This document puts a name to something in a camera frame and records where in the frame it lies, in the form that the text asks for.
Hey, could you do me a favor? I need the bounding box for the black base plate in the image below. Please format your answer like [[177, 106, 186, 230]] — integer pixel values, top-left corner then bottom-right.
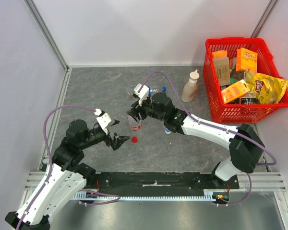
[[85, 172, 240, 196]]

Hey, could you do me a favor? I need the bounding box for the dark jar in basket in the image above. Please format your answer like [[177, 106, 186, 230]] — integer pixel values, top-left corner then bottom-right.
[[234, 91, 259, 105]]

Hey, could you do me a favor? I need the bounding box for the red bottle cap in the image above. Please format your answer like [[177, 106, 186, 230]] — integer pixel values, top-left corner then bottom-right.
[[131, 137, 138, 143]]

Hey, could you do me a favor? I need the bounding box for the orange snack box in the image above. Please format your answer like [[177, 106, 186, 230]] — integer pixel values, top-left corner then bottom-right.
[[221, 80, 250, 104]]

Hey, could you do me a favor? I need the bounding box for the orange Sugar Daddy box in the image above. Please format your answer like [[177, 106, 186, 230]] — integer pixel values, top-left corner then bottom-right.
[[236, 47, 258, 72]]

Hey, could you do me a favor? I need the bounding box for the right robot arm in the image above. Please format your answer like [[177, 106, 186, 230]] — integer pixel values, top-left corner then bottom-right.
[[127, 92, 264, 189]]

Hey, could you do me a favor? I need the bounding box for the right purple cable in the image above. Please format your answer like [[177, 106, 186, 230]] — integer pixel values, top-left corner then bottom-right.
[[138, 70, 277, 206]]

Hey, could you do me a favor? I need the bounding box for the aluminium frame rail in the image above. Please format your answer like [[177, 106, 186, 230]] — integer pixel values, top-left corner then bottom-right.
[[24, 0, 70, 71]]

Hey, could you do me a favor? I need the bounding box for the beige nozzle bottle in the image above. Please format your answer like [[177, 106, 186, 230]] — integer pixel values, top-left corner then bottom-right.
[[181, 69, 200, 103]]

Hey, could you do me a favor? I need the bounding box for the purple cable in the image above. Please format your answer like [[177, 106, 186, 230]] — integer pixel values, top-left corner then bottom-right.
[[138, 70, 277, 206], [15, 104, 122, 230]]

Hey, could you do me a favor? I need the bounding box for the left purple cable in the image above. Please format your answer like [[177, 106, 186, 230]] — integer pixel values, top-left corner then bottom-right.
[[15, 104, 122, 230]]

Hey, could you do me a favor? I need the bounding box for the slotted cable duct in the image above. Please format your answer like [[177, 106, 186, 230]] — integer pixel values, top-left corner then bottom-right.
[[71, 191, 226, 202]]

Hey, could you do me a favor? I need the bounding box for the blue white Pocari cap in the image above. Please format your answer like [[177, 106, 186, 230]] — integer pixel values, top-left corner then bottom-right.
[[165, 128, 171, 134]]

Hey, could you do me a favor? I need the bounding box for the small orange box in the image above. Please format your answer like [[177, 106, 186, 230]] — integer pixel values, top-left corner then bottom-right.
[[212, 50, 228, 59]]

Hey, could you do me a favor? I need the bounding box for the red label water bottle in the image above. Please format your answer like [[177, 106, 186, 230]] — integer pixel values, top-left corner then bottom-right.
[[128, 115, 142, 131]]

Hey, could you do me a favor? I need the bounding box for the brown cardboard box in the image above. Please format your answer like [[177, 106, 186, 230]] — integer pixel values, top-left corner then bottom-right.
[[213, 57, 230, 86]]

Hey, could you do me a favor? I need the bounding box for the yellow Lays chip bag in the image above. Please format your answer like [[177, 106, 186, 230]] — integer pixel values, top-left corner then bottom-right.
[[244, 71, 288, 104]]

